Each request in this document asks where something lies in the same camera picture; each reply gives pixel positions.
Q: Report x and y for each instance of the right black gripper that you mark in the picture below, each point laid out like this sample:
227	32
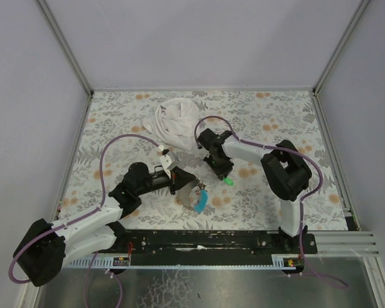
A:
220	166

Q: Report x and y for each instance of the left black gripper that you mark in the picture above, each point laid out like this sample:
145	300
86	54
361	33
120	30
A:
174	179

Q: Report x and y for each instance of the green tagged key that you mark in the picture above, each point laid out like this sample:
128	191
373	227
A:
228	181

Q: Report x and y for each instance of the blue key tag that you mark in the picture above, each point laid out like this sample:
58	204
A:
202	201

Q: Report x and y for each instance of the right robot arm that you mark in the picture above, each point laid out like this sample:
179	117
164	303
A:
285	169

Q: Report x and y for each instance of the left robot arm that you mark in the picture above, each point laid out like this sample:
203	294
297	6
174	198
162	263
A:
48	247

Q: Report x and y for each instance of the crumpled white cloth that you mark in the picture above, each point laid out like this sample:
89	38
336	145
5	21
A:
173	122

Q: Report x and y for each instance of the floral table mat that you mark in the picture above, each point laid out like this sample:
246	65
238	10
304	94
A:
114	138

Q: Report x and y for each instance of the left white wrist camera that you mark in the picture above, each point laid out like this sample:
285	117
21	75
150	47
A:
168	160

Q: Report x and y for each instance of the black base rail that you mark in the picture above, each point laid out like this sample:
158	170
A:
209	248

